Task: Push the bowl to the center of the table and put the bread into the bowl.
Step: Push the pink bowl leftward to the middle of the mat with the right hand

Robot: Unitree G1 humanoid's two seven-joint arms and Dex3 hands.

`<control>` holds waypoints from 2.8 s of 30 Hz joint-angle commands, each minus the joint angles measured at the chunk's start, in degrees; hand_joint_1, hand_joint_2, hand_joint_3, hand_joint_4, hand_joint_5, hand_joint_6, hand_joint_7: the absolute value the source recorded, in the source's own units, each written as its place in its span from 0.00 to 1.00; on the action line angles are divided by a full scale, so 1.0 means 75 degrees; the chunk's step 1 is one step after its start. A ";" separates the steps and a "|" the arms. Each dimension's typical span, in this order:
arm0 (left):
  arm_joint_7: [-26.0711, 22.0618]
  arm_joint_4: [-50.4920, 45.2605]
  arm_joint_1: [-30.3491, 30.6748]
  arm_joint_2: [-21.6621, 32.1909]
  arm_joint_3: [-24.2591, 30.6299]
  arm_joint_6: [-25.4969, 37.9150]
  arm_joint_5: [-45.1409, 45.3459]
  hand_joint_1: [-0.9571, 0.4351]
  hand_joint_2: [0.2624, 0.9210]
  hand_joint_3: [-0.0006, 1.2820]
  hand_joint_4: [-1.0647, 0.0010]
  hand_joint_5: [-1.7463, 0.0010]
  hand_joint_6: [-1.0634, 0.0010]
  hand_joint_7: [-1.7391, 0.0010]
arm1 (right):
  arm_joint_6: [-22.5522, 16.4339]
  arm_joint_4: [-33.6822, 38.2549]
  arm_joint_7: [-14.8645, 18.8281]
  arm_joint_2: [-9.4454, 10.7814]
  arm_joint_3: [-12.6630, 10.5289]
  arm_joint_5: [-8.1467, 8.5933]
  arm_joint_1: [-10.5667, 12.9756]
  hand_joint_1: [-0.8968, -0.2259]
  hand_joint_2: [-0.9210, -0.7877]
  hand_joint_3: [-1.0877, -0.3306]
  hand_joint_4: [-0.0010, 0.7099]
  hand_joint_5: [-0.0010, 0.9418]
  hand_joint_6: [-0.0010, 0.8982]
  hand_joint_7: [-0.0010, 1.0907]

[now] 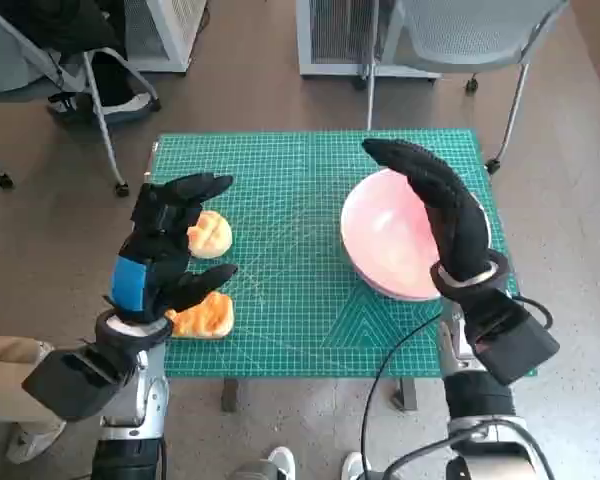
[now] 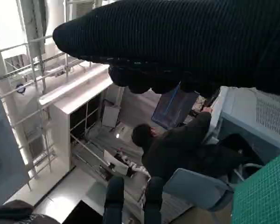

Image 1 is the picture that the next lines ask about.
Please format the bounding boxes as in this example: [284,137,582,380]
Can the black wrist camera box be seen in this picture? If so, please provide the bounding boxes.
[462,289,561,386]
[22,342,139,421]

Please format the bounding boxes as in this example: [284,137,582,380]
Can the round toy bread bun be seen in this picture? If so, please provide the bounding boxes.
[186,209,234,260]

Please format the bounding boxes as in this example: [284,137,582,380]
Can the grey office chair mesh back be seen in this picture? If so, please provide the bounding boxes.
[367,0,571,174]

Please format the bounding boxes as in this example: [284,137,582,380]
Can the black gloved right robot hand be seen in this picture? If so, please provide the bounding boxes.
[361,138,494,284]

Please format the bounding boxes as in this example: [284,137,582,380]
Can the dark metal table leg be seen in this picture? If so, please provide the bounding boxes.
[393,377,417,412]
[222,378,239,413]

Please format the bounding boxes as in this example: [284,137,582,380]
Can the grey office chair solid seat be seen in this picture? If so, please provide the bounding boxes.
[0,0,161,196]

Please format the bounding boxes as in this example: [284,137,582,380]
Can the green cutting mat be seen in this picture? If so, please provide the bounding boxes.
[144,128,539,379]

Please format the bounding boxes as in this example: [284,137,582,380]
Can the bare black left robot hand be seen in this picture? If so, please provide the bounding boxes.
[102,172,240,326]

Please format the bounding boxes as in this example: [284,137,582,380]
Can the pink bowl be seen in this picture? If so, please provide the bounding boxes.
[339,168,492,303]

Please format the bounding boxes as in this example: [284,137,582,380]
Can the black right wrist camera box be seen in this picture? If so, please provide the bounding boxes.
[462,289,561,386]

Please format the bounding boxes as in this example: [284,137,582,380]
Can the long toy bread loaf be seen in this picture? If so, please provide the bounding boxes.
[164,291,235,340]

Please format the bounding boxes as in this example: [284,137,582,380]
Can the long thin black cable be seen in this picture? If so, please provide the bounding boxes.
[359,312,446,480]

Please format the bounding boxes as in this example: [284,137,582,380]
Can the person in black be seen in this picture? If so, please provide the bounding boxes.
[0,0,154,126]

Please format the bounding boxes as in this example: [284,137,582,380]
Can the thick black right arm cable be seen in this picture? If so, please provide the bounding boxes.
[384,424,556,480]

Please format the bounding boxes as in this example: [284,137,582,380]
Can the person in beige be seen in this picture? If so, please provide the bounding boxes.
[0,334,69,466]

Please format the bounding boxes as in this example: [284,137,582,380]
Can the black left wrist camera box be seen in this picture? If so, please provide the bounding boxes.
[22,342,139,421]

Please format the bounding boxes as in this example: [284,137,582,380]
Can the white shoe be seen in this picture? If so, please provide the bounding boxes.
[267,446,296,480]
[340,451,371,480]

